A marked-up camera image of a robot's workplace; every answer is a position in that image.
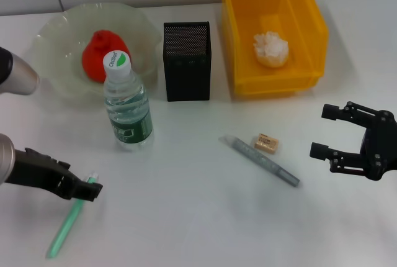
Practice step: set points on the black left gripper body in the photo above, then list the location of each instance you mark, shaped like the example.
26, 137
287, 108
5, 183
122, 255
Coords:
40, 170

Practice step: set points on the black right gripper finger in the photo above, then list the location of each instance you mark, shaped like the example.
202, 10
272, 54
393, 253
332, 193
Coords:
319, 149
330, 112

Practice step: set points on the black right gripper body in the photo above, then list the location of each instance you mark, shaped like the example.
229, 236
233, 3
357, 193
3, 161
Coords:
383, 143

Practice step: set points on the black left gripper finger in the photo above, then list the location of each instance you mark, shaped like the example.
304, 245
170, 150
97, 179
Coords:
88, 191

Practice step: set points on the green pen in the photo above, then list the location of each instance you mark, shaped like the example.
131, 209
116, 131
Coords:
66, 226

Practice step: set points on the clear green-label water bottle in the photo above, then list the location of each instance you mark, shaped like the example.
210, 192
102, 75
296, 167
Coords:
130, 118

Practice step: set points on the white paper ball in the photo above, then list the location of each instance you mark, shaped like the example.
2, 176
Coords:
271, 50

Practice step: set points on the orange fruit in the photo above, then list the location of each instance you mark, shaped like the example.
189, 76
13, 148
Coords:
96, 59

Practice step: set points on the beige eraser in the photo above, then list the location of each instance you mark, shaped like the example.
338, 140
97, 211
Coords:
266, 143

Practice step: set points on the grey marker pen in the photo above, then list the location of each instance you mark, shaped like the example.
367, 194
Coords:
260, 160

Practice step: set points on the pale green glass fruit plate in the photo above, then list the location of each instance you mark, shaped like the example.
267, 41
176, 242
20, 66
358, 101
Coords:
62, 37

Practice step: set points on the black mesh pen holder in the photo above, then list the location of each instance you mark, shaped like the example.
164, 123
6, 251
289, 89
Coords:
187, 71

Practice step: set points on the yellow plastic bin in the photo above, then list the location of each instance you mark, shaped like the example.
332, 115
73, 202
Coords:
279, 6

